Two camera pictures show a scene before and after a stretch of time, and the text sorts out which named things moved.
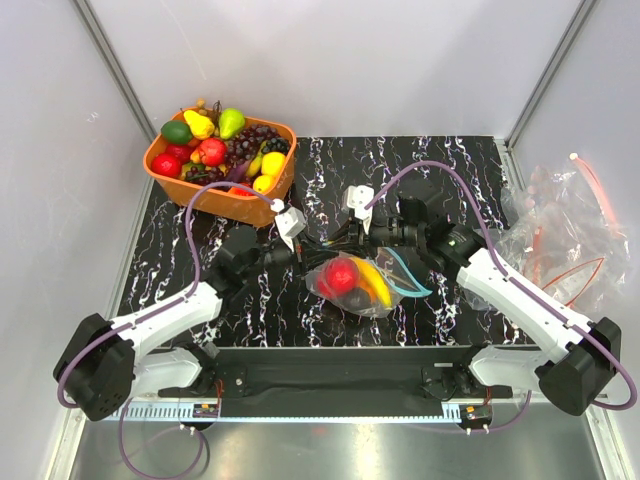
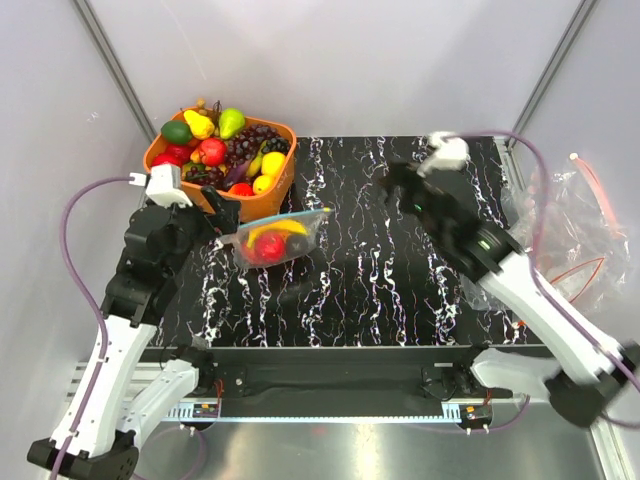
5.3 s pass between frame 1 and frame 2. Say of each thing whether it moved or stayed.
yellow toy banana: moved
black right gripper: moved
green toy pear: stayed
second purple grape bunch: stayed
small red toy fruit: stayed
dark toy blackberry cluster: stayed
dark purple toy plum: moved
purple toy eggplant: stayed
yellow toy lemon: stayed
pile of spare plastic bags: stayed
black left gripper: moved
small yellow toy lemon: stayed
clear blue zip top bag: moved
